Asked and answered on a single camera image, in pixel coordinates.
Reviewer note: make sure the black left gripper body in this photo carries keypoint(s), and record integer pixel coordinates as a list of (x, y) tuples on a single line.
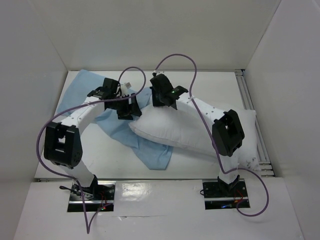
[(123, 107)]

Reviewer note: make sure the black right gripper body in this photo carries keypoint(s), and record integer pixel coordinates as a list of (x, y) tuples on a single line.
[(165, 99)]

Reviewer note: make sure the white pillow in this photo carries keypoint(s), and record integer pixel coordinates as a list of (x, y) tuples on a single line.
[(182, 131)]

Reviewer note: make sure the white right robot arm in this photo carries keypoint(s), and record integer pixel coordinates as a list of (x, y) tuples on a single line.
[(224, 128)]

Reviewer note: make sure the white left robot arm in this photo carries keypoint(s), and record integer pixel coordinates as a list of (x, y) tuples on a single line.
[(63, 145)]

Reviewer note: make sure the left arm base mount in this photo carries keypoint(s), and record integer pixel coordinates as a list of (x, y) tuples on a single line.
[(103, 198)]

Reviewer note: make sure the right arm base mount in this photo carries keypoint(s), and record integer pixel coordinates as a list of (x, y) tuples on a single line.
[(216, 199)]

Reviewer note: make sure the aluminium rail frame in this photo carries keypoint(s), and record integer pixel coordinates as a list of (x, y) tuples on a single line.
[(263, 156)]

